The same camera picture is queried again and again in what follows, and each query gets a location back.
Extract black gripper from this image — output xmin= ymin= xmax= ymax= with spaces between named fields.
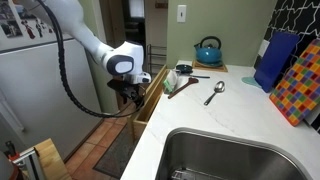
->
xmin=106 ymin=78 xmax=146 ymax=110

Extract light wooden drawer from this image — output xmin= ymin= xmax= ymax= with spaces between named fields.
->
xmin=127 ymin=64 xmax=168 ymax=145

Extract large metal spoon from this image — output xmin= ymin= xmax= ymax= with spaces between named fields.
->
xmin=203 ymin=80 xmax=227 ymax=107

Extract green sponge clear wrapper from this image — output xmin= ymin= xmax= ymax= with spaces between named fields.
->
xmin=162 ymin=69 xmax=181 ymax=95

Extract brown wooden spatula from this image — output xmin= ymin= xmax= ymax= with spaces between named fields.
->
xmin=167 ymin=77 xmax=200 ymax=100

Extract small dark bowl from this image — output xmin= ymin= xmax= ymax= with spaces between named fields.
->
xmin=175 ymin=64 xmax=194 ymax=75

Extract dark floor mat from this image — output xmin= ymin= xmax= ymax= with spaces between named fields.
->
xmin=92 ymin=124 xmax=138 ymax=180

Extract wooden trivet board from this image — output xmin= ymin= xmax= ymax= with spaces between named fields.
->
xmin=192 ymin=59 xmax=230 ymax=74

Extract stainless steel sink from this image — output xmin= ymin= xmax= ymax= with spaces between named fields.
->
xmin=155 ymin=127 xmax=315 ymax=180

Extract white refrigerator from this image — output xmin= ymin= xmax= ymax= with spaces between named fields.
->
xmin=0 ymin=0 xmax=105 ymax=162

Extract teal round coaster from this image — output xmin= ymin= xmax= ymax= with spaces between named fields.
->
xmin=241 ymin=76 xmax=263 ymax=90

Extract red black clamp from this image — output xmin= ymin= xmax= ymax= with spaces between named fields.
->
xmin=4 ymin=140 xmax=20 ymax=162

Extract fridge photograph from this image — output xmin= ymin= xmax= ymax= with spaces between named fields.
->
xmin=0 ymin=19 xmax=24 ymax=39

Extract blue cutting board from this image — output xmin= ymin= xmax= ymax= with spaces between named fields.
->
xmin=253 ymin=31 xmax=302 ymax=94

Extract multicoloured checkered board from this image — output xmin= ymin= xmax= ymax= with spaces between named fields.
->
xmin=269 ymin=38 xmax=320 ymax=128

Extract black wire rack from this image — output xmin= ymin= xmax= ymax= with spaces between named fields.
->
xmin=146 ymin=43 xmax=168 ymax=79

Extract black handled knife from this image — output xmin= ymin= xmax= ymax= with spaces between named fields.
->
xmin=179 ymin=73 xmax=212 ymax=80

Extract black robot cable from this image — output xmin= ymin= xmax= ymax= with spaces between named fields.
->
xmin=35 ymin=0 xmax=146 ymax=120

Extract teal kettle black handle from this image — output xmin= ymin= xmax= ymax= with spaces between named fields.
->
xmin=194 ymin=35 xmax=224 ymax=67

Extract brown wall hook rack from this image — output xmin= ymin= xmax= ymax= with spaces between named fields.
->
xmin=154 ymin=2 xmax=169 ymax=10

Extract white light switch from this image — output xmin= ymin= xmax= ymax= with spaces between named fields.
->
xmin=176 ymin=4 xmax=188 ymax=24

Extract aluminium profile frame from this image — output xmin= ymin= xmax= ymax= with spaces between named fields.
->
xmin=11 ymin=147 xmax=47 ymax=180

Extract white wall outlet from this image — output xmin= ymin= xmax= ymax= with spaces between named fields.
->
xmin=257 ymin=39 xmax=271 ymax=58

